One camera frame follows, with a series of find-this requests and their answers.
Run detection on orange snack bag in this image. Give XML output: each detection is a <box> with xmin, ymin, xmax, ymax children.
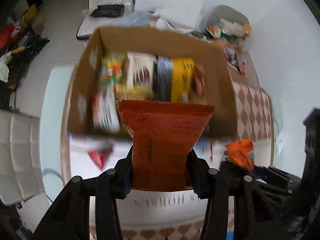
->
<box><xmin>226</xmin><ymin>139</ymin><xmax>254</xmax><ymax>172</ymax></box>
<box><xmin>117</xmin><ymin>100</ymin><xmax>214</xmax><ymax>192</ymax></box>

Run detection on yellow chips snack bag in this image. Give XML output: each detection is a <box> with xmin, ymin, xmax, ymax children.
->
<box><xmin>114</xmin><ymin>84</ymin><xmax>155</xmax><ymax>100</ymax></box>

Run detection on pile of snacks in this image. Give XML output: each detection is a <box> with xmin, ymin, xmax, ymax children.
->
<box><xmin>191</xmin><ymin>18</ymin><xmax>252</xmax><ymax>75</ymax></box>

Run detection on patterned tablecloth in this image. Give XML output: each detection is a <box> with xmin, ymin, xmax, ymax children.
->
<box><xmin>61</xmin><ymin>69</ymin><xmax>274</xmax><ymax>239</ymax></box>

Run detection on red candy snack packet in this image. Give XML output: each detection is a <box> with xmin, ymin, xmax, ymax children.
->
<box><xmin>87</xmin><ymin>146</ymin><xmax>113</xmax><ymax>170</ymax></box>

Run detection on white oat snack bag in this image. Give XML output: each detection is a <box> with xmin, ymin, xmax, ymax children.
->
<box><xmin>92</xmin><ymin>86</ymin><xmax>120</xmax><ymax>133</ymax></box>

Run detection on cardboard box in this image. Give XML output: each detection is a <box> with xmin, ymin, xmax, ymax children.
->
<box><xmin>67</xmin><ymin>26</ymin><xmax>239</xmax><ymax>140</ymax></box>

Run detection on red orange pastry package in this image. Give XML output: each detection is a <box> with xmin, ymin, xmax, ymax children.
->
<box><xmin>191</xmin><ymin>66</ymin><xmax>206</xmax><ymax>97</ymax></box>

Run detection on colourful fruit candy bag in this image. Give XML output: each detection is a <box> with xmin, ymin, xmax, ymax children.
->
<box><xmin>98</xmin><ymin>53</ymin><xmax>127</xmax><ymax>87</ymax></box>

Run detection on yellow snack package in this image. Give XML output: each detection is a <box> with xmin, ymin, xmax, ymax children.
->
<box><xmin>170</xmin><ymin>58</ymin><xmax>195</xmax><ymax>102</ymax></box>

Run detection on white chocolate wafer package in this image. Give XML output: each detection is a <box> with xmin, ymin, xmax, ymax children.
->
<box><xmin>126</xmin><ymin>51</ymin><xmax>156</xmax><ymax>90</ymax></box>

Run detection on black striped snack package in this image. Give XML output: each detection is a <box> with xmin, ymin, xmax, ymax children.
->
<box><xmin>156</xmin><ymin>56</ymin><xmax>173</xmax><ymax>102</ymax></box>

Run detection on white goose plush toy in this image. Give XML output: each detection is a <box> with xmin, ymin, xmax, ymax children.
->
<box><xmin>0</xmin><ymin>46</ymin><xmax>25</xmax><ymax>83</ymax></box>

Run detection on red plastic bag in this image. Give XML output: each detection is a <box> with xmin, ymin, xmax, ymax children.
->
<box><xmin>0</xmin><ymin>24</ymin><xmax>21</xmax><ymax>49</ymax></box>

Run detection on black bag on chair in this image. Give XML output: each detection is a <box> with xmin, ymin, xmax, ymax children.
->
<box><xmin>90</xmin><ymin>4</ymin><xmax>125</xmax><ymax>18</ymax></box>

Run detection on white tufted chair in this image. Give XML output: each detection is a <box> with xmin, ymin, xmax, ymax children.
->
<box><xmin>76</xmin><ymin>0</ymin><xmax>135</xmax><ymax>41</ymax></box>

